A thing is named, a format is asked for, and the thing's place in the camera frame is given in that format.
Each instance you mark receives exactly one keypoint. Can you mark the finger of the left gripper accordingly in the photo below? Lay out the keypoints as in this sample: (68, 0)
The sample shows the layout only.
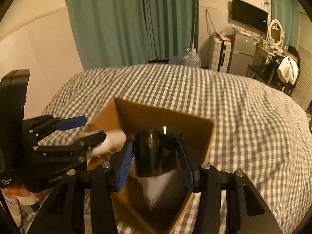
(66, 155)
(47, 124)

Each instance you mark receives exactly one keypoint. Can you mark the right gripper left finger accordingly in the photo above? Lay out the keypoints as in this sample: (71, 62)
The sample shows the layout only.
(107, 178)

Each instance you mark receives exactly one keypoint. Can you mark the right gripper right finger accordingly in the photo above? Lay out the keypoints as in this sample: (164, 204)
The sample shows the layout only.
(203, 178)

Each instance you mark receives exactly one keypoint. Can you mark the white round bottle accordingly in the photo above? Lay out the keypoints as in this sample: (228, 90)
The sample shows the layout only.
(113, 140)

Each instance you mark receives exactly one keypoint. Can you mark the black cylindrical cup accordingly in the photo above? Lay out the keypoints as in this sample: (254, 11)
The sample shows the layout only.
(155, 151)

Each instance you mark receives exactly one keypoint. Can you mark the person's left hand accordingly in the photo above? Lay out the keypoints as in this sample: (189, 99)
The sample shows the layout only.
(12, 192)

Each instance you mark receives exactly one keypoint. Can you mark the brown cardboard box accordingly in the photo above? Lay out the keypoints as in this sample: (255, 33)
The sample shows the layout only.
(129, 205)

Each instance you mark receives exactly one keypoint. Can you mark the white cloth in box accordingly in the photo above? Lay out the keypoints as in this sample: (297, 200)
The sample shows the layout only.
(161, 192)

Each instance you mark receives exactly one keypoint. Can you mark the grey checkered bed cover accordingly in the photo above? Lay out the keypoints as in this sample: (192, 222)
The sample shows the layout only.
(258, 129)

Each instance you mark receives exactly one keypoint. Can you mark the clear plastic water jug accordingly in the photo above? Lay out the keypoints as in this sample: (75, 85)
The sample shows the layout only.
(192, 58)

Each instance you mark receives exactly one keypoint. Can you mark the wooden vanity desk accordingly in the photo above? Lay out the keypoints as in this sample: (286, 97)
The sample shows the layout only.
(265, 64)

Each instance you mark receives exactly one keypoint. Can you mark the white drawer cabinet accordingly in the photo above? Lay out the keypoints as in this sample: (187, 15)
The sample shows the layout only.
(219, 54)

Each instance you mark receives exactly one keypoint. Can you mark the white cloth on chair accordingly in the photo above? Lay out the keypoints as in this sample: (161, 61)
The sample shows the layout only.
(288, 70)

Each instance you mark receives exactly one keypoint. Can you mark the silver mini fridge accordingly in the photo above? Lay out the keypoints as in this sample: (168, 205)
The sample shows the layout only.
(242, 53)

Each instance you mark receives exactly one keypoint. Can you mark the white oval vanity mirror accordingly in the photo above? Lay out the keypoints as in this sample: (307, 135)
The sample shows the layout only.
(275, 34)

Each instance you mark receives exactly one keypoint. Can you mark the black wall television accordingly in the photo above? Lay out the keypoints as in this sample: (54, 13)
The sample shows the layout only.
(250, 15)

